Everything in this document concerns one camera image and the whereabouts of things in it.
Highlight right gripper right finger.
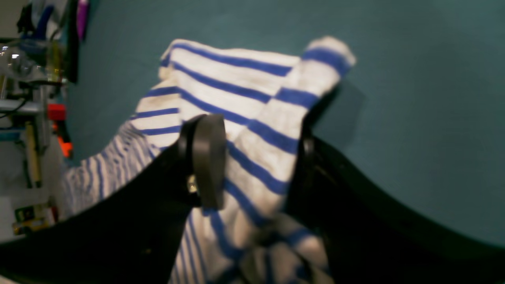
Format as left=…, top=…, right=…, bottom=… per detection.
left=286, top=127, right=504, bottom=284

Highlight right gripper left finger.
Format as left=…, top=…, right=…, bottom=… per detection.
left=0, top=114, right=226, bottom=284

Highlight blue white striped T-shirt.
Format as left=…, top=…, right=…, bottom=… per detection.
left=64, top=37, right=356, bottom=284

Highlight teal table cloth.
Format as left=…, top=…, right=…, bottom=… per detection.
left=68, top=0, right=505, bottom=246

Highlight orange black bar clamp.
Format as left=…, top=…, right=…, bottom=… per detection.
left=47, top=104, right=73, bottom=159

